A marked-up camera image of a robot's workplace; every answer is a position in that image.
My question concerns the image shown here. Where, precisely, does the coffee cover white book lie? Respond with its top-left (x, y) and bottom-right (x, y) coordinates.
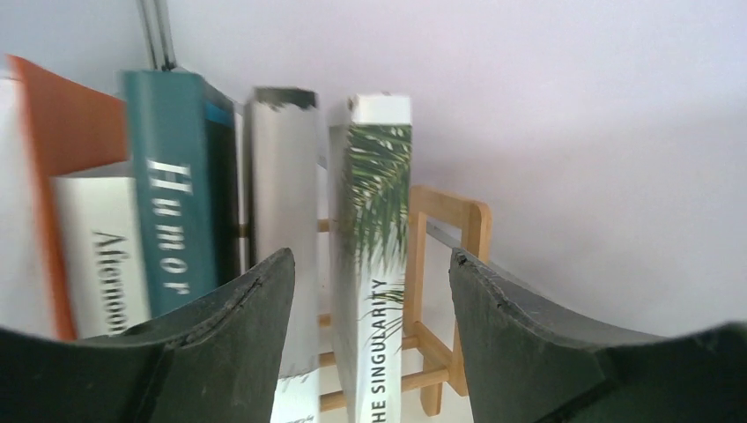
top-left (52, 161), bottom-right (151, 338)

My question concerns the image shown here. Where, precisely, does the teal Humor book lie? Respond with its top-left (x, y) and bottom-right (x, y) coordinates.
top-left (121, 70), bottom-right (240, 317)

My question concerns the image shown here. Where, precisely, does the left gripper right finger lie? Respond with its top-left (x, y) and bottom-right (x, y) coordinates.
top-left (449, 249), bottom-right (746, 422)

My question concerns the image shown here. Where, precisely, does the palm leaf white book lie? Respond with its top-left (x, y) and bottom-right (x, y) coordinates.
top-left (327, 93), bottom-right (412, 422)

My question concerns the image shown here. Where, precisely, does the grey white notebook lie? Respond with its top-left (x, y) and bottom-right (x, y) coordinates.
top-left (243, 86), bottom-right (321, 422)

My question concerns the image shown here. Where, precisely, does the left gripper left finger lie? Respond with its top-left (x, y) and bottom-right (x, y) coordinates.
top-left (1, 248), bottom-right (295, 422)

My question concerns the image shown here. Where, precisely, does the orange cover book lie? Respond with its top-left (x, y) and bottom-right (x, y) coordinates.
top-left (1, 56), bottom-right (127, 341)

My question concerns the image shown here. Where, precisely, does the wooden book rack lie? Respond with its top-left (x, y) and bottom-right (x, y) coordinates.
top-left (236, 184), bottom-right (493, 419)

